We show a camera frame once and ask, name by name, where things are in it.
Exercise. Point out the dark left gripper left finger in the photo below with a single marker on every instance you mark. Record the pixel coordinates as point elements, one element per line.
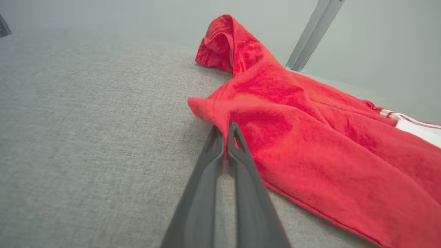
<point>196,213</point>

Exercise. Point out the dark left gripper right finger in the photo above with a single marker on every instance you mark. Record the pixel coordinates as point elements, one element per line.
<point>255,213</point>

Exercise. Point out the grey partition post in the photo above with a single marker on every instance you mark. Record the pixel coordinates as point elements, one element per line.
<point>322,31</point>
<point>306,34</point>

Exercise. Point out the red white basketball jersey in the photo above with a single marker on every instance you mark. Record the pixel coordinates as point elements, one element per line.
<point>327,144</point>

